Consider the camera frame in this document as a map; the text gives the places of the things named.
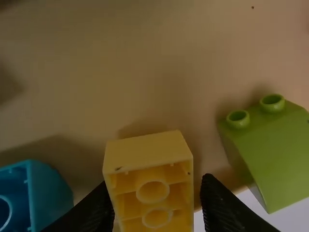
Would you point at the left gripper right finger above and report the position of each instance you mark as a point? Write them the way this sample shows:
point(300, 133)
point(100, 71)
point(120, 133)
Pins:
point(222, 207)

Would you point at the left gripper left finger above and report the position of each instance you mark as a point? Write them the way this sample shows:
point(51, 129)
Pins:
point(91, 212)

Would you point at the yellow toy brick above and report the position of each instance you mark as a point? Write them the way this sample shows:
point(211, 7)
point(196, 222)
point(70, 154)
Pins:
point(149, 154)

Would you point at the blue toy brick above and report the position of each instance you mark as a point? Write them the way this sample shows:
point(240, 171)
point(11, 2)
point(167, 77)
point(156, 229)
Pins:
point(41, 188)

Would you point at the green toy brick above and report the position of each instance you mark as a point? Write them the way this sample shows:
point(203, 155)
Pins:
point(272, 154)

